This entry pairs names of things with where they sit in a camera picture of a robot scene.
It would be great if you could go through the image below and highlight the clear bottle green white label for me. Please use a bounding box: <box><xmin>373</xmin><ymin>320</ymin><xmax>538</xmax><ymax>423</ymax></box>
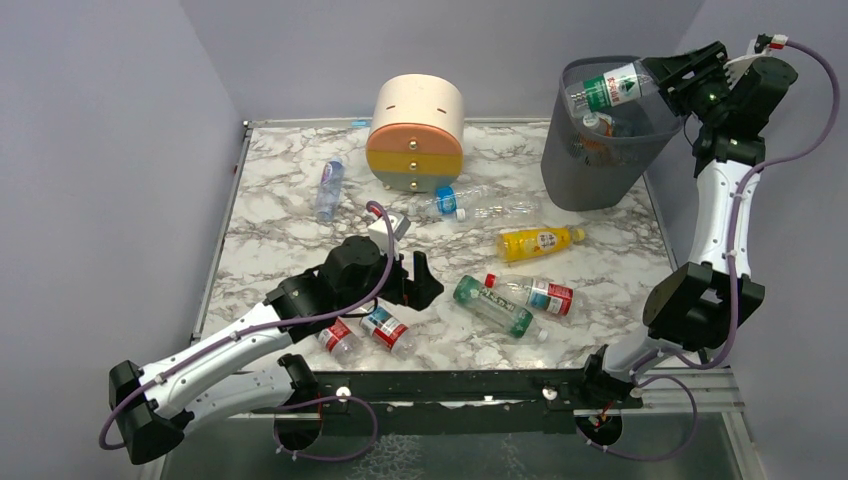
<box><xmin>565</xmin><ymin>60</ymin><xmax>658</xmax><ymax>118</ymax></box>

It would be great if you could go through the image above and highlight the red cap bottle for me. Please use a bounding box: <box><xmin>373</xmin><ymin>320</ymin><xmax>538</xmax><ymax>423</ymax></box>
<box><xmin>315</xmin><ymin>318</ymin><xmax>362</xmax><ymax>365</ymax></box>
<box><xmin>483</xmin><ymin>273</ymin><xmax>575</xmax><ymax>316</ymax></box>
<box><xmin>359</xmin><ymin>306</ymin><xmax>417</xmax><ymax>360</ymax></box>

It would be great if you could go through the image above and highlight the green tinted bottle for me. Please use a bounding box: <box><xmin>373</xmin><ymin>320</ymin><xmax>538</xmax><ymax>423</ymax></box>
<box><xmin>452</xmin><ymin>275</ymin><xmax>549</xmax><ymax>343</ymax></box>

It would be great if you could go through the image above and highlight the orange drink bottle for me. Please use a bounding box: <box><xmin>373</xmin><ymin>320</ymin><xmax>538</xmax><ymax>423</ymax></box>
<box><xmin>577</xmin><ymin>112</ymin><xmax>632</xmax><ymax>164</ymax></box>

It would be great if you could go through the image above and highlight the clear bottle white blue cap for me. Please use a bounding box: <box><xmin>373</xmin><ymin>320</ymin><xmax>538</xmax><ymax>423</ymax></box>
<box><xmin>454</xmin><ymin>196</ymin><xmax>542</xmax><ymax>223</ymax></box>

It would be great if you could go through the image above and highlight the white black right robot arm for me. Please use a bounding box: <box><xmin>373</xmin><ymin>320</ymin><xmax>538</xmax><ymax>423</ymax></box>
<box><xmin>567</xmin><ymin>35</ymin><xmax>798</xmax><ymax>402</ymax></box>

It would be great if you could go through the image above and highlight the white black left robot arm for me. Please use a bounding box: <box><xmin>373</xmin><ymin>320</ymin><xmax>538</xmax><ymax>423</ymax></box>
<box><xmin>98</xmin><ymin>236</ymin><xmax>444</xmax><ymax>465</ymax></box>

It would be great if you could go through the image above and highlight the grey mesh waste bin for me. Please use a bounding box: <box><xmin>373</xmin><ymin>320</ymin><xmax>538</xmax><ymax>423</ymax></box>
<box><xmin>541</xmin><ymin>55</ymin><xmax>683</xmax><ymax>212</ymax></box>

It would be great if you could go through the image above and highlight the yellow juice bottle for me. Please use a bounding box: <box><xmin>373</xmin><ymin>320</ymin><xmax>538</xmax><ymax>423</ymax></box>
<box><xmin>495</xmin><ymin>227</ymin><xmax>586</xmax><ymax>263</ymax></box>

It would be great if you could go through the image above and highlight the clear bottle purple label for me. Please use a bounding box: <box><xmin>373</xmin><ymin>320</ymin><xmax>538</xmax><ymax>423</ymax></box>
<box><xmin>314</xmin><ymin>157</ymin><xmax>345</xmax><ymax>223</ymax></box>

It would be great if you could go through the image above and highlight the cream pastel drawer cabinet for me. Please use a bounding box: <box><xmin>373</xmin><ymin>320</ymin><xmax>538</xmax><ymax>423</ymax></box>
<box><xmin>365</xmin><ymin>73</ymin><xmax>465</xmax><ymax>193</ymax></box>

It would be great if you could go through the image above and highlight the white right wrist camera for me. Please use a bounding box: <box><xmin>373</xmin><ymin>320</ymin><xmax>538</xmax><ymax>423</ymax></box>
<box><xmin>724</xmin><ymin>34</ymin><xmax>789</xmax><ymax>88</ymax></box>

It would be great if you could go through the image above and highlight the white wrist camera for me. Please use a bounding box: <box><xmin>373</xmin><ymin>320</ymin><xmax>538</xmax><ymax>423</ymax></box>
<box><xmin>367</xmin><ymin>211</ymin><xmax>411</xmax><ymax>254</ymax></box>
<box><xmin>724</xmin><ymin>34</ymin><xmax>789</xmax><ymax>88</ymax></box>

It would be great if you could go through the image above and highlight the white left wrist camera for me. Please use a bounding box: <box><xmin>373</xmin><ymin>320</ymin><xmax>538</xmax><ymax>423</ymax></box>
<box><xmin>367</xmin><ymin>211</ymin><xmax>411</xmax><ymax>254</ymax></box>

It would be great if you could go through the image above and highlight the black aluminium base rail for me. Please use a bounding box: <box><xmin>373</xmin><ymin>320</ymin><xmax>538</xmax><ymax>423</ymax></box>
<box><xmin>156</xmin><ymin>357</ymin><xmax>746</xmax><ymax>439</ymax></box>

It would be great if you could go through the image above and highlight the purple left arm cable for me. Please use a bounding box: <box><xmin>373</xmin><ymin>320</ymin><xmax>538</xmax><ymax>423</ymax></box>
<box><xmin>97</xmin><ymin>200</ymin><xmax>397</xmax><ymax>462</ymax></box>

